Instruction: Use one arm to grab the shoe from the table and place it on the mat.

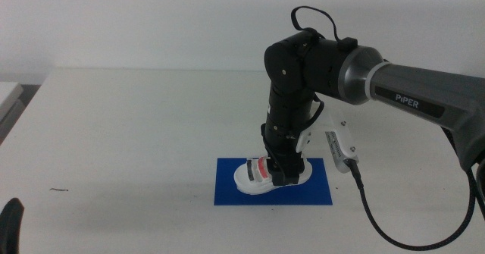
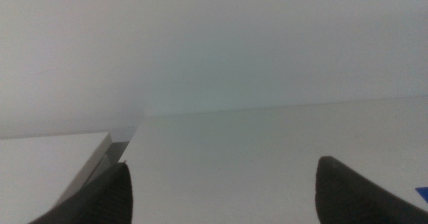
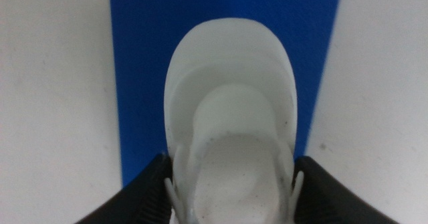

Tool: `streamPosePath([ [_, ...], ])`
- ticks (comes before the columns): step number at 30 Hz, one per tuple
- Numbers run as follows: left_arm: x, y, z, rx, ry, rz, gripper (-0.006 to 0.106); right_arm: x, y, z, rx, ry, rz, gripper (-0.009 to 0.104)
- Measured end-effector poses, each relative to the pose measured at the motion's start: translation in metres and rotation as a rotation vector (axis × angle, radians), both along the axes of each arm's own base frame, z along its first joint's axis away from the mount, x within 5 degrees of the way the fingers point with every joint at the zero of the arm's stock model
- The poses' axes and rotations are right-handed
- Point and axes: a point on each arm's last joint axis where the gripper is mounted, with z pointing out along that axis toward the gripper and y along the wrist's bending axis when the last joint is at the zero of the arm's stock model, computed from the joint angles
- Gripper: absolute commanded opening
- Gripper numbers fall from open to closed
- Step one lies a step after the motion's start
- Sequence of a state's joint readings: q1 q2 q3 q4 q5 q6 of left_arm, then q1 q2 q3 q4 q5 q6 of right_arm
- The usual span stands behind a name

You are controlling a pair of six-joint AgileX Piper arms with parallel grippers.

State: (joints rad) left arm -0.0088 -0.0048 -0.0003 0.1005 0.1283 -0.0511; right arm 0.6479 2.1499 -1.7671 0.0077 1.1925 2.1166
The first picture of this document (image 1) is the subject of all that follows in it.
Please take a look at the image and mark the blue rectangular mat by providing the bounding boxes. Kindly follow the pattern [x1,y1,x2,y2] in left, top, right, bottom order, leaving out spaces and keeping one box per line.
[214,157,333,206]

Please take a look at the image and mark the black braided camera cable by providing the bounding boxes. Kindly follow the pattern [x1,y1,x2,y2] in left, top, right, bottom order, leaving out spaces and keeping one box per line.
[346,127,485,252]

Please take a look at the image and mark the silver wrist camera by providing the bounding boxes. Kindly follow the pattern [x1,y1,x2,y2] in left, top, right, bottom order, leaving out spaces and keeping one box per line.
[324,130,361,174]

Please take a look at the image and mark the white small shoe red strap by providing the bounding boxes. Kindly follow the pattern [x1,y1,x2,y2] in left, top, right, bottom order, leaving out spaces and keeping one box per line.
[233,155,314,196]

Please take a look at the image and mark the thin black looped cable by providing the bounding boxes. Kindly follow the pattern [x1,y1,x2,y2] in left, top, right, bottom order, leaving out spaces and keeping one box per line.
[290,5,359,51]

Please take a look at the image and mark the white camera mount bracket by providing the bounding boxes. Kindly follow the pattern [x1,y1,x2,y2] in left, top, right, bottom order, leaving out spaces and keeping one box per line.
[295,101,359,160]

